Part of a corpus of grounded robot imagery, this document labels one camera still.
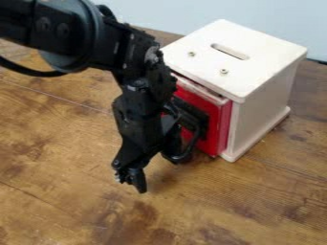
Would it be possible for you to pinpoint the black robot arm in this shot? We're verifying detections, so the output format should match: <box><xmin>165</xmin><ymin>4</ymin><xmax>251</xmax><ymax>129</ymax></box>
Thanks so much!
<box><xmin>0</xmin><ymin>0</ymin><xmax>181</xmax><ymax>193</ymax></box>

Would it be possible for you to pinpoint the black drawer handle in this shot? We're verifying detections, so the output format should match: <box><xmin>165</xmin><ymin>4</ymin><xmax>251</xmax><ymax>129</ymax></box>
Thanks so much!
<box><xmin>164</xmin><ymin>96</ymin><xmax>209</xmax><ymax>165</ymax></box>

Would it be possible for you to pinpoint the white wooden box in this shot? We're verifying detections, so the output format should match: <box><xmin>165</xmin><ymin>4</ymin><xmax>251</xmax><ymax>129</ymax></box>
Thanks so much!
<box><xmin>163</xmin><ymin>19</ymin><xmax>307</xmax><ymax>162</ymax></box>

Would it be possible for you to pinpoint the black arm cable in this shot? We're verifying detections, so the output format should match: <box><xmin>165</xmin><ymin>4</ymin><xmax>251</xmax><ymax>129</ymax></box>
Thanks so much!
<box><xmin>0</xmin><ymin>55</ymin><xmax>69</xmax><ymax>78</ymax></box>

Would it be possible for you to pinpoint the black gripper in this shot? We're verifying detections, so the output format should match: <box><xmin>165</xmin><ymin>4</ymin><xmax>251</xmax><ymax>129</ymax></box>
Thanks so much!
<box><xmin>111</xmin><ymin>95</ymin><xmax>181</xmax><ymax>193</ymax></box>

